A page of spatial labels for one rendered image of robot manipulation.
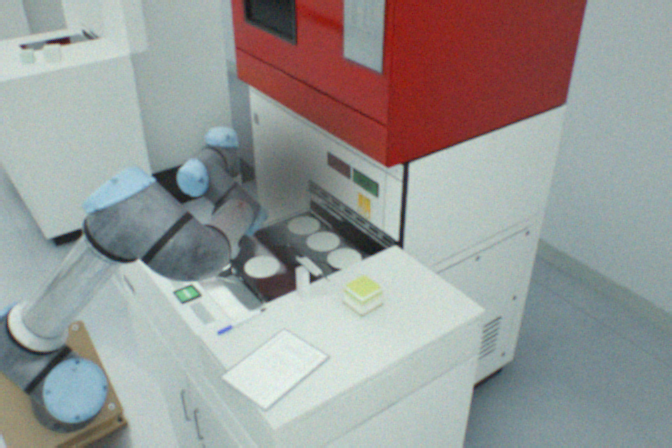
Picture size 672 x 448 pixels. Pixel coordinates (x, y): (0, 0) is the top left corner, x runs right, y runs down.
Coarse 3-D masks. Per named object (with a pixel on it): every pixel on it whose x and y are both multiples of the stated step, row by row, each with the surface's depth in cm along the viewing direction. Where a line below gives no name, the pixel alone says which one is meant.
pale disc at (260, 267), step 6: (258, 258) 187; (264, 258) 187; (270, 258) 187; (246, 264) 185; (252, 264) 185; (258, 264) 185; (264, 264) 185; (270, 264) 185; (276, 264) 185; (246, 270) 183; (252, 270) 183; (258, 270) 183; (264, 270) 183; (270, 270) 183; (276, 270) 183; (252, 276) 181; (258, 276) 180; (264, 276) 181
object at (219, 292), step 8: (208, 288) 179; (216, 288) 179; (224, 288) 179; (216, 296) 176; (224, 296) 176; (232, 296) 176; (224, 304) 173; (232, 304) 173; (240, 304) 173; (232, 312) 171; (240, 312) 171
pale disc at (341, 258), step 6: (330, 252) 190; (336, 252) 190; (342, 252) 190; (348, 252) 190; (354, 252) 190; (330, 258) 188; (336, 258) 188; (342, 258) 187; (348, 258) 187; (354, 258) 187; (360, 258) 188; (330, 264) 185; (336, 264) 185; (342, 264) 185; (348, 264) 185
